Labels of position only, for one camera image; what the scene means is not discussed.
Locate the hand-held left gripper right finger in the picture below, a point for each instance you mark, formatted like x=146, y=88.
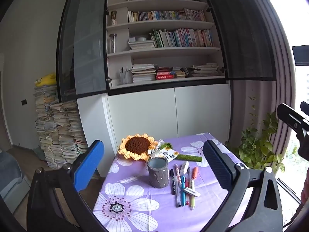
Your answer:
x=217, y=166

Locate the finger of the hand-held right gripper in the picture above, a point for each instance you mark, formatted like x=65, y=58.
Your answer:
x=289, y=117
x=305, y=106

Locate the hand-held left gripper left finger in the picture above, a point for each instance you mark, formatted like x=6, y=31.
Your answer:
x=89, y=164

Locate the orange cap pen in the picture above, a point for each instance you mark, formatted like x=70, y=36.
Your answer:
x=195, y=172

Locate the blue pen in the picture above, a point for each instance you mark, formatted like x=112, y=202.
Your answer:
x=183, y=189

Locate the pale green pen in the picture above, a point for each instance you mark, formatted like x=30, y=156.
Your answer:
x=193, y=200

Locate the pink patterned pen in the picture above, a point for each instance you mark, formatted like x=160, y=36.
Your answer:
x=178, y=186

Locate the black pen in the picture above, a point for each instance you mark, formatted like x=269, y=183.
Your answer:
x=172, y=181

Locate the grey fabric pen holder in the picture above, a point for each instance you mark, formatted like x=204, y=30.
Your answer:
x=158, y=176

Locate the person's right forearm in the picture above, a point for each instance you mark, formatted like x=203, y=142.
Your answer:
x=305, y=193

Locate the pink grey curtain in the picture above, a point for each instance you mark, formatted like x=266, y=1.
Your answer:
x=282, y=89

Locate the pile of books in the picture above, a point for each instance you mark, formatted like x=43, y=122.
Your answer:
x=60, y=135

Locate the green potted plant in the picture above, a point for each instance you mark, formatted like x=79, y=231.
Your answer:
x=256, y=147

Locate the purple floral tablecloth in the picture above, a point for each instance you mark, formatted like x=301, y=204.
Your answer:
x=135, y=174

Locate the white gift tag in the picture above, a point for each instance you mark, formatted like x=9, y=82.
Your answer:
x=167, y=155

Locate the black panel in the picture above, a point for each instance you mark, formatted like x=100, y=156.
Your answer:
x=301, y=55

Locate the crochet sunflower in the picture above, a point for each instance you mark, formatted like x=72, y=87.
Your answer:
x=137, y=145

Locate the white bookcase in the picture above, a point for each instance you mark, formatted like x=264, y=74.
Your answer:
x=144, y=111

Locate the grey sofa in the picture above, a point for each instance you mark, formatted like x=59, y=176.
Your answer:
x=12, y=178

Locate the glass bookcase door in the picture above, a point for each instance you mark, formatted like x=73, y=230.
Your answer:
x=84, y=41
x=241, y=41

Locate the clear pencil cup on shelf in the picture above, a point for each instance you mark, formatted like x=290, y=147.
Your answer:
x=125, y=77

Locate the yellow plush toy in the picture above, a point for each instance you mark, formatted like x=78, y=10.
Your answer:
x=45, y=79

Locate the stack of magazines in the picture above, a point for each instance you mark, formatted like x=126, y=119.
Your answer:
x=205, y=70

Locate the small stack of books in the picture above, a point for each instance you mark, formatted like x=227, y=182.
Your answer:
x=179, y=73

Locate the thick red dictionary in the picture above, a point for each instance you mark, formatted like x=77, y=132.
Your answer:
x=165, y=77

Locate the tall stack of papers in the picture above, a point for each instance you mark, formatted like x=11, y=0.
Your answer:
x=143, y=73

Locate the thin red book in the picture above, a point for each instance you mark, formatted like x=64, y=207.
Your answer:
x=164, y=72

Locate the clear glass jar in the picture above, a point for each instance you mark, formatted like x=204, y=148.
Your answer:
x=112, y=43

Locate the stack of white booklets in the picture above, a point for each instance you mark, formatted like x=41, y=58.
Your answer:
x=141, y=45

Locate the tall colourful book row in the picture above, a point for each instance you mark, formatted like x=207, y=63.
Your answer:
x=183, y=37

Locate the tape roll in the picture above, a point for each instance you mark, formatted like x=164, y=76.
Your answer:
x=141, y=39

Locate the small colourful book row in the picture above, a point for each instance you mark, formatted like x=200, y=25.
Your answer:
x=169, y=15

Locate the black wall socket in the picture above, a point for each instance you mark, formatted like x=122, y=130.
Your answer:
x=23, y=102

